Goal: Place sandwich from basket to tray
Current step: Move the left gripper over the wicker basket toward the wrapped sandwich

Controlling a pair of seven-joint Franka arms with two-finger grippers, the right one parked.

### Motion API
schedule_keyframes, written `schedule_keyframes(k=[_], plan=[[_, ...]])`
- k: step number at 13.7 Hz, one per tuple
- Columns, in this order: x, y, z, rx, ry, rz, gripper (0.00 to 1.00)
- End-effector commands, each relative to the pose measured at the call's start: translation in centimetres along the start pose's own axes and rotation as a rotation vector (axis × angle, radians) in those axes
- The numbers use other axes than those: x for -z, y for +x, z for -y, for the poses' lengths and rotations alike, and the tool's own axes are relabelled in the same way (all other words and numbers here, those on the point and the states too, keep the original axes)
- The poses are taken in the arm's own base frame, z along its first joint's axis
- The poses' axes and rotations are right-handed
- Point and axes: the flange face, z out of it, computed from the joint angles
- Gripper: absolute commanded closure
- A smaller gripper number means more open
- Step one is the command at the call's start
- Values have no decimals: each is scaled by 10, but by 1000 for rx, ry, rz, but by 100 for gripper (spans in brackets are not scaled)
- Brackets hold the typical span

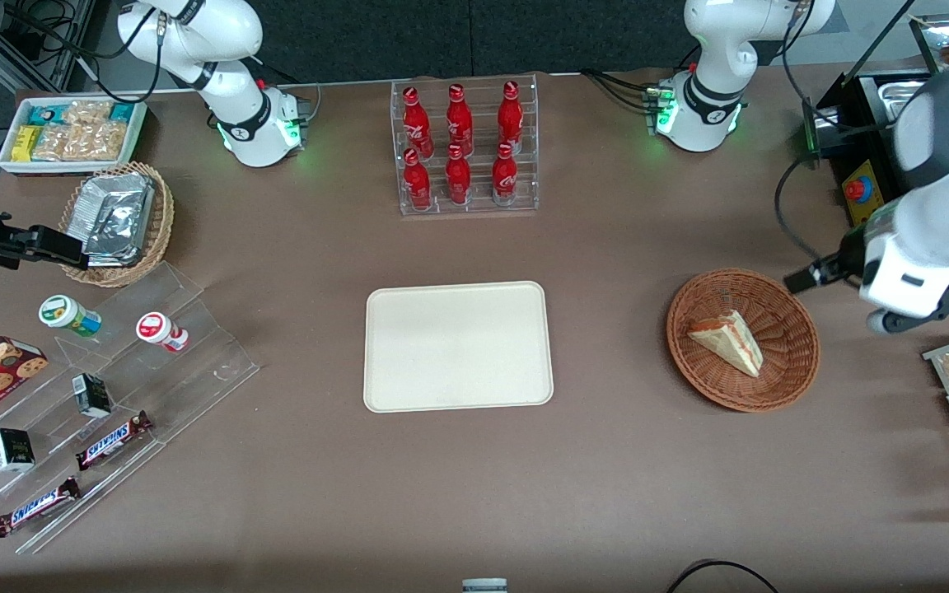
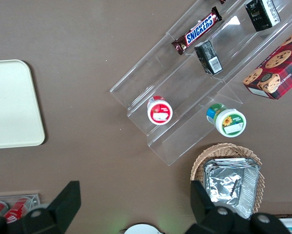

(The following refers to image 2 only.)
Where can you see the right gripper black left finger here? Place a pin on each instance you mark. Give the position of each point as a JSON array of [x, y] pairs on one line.
[[63, 204]]

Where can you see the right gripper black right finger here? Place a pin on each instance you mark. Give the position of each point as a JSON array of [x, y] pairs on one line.
[[201, 204]]

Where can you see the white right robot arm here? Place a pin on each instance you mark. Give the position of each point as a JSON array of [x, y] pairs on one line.
[[143, 229]]

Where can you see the light wicker basket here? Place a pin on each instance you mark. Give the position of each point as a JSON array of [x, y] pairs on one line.
[[228, 150]]

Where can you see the white snack tray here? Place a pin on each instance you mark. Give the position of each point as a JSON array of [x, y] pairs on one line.
[[290, 223]]

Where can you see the beige plastic tray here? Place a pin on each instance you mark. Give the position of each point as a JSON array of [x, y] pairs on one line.
[[14, 104]]

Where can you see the crumpled foil wrapped packet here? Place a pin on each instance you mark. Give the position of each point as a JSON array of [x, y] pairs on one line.
[[222, 186]]

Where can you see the clear acrylic bottle rack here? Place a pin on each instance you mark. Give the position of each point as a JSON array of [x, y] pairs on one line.
[[34, 198]]

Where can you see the red soda cans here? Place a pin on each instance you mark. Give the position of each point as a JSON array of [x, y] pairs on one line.
[[17, 209]]

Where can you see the ribbed aluminium foil container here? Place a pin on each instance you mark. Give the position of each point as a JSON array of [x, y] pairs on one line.
[[249, 190]]

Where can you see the clear acrylic stepped display stand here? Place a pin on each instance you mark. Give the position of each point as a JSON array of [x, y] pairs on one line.
[[236, 31], [175, 136]]

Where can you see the green lid small jar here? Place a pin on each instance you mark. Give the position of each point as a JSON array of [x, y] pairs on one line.
[[229, 123]]

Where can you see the red lid small jar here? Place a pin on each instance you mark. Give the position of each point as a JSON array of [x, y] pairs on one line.
[[160, 113]]

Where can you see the small black drink carton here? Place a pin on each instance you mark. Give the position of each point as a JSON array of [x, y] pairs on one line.
[[261, 14], [209, 58]]

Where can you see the red tartan cookie box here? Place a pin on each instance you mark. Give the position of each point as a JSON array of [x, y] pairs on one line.
[[279, 68]]

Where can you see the Snickers chocolate bar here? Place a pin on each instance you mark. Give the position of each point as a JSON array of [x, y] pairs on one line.
[[199, 30], [222, 1]]

